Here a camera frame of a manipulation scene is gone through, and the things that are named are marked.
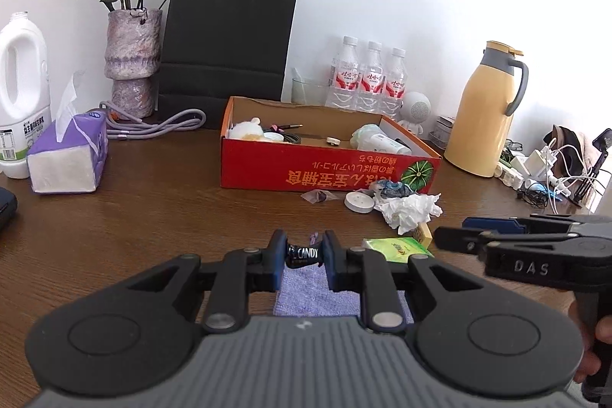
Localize white power strip with chargers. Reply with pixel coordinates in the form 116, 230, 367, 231
493, 127, 612, 210

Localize purple tissue pack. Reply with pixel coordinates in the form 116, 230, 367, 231
26, 72, 110, 195

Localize purple fabric pouch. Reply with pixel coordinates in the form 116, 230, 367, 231
272, 263, 415, 325

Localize white cotton swab box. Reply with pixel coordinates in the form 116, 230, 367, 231
351, 133, 412, 155

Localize black paper bag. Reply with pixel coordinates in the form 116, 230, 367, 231
155, 0, 297, 128

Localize dark glasses case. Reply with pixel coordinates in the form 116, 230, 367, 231
0, 187, 18, 230

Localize yellow thermos jug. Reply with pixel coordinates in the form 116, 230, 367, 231
444, 41, 529, 178

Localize blue snack wrapper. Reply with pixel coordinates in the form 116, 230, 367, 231
369, 179, 415, 199

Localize purple ceramic vase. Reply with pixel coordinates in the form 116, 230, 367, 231
104, 8, 162, 118

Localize white and tan plush sheep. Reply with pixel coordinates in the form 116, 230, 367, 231
227, 117, 265, 141

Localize white tissue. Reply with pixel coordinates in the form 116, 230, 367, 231
374, 193, 443, 236

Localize water bottle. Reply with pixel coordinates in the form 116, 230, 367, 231
380, 47, 407, 121
356, 41, 385, 113
326, 36, 359, 110

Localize white detergent jug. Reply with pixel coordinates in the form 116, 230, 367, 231
0, 11, 51, 179

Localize person right hand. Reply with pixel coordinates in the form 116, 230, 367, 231
567, 301, 612, 383

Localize black candy wrapper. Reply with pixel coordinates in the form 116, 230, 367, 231
284, 232, 324, 269

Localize red rose with wrapper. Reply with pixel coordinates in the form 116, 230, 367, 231
350, 123, 382, 150

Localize middle water bottle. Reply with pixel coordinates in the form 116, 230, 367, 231
356, 41, 385, 113

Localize left water bottle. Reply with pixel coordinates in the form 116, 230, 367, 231
326, 36, 359, 110

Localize clear glass cup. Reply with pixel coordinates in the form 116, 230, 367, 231
291, 67, 328, 106

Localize clear plastic wrapper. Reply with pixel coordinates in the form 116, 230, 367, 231
301, 190, 340, 204

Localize white round lid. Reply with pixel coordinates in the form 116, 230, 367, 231
344, 192, 376, 215

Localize small yellow eraser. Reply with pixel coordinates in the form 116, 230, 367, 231
411, 223, 433, 249

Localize white robot speaker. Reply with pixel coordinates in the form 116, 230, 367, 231
398, 91, 431, 136

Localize grey purple cord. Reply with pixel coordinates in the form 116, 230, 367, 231
88, 100, 208, 141

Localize small stacked boxes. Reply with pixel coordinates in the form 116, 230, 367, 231
428, 116, 454, 150

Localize green tissue pack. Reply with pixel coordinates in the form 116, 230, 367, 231
362, 237, 431, 263

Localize red cardboard box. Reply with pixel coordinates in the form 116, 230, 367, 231
221, 96, 441, 193

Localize right water bottle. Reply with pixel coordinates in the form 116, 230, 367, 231
380, 47, 407, 121

